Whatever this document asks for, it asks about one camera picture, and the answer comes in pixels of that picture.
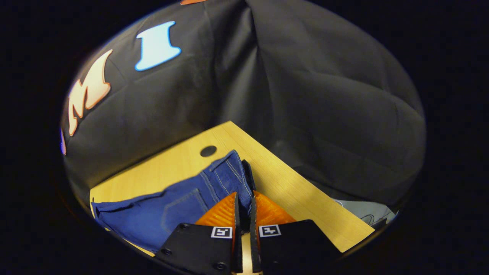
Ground black backdrop cloth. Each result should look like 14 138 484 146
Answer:
60 0 426 209

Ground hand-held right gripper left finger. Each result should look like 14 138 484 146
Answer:
154 192 244 275

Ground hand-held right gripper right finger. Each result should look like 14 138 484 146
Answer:
249 190 343 275

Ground blue jeans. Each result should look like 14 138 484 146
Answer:
92 150 256 253

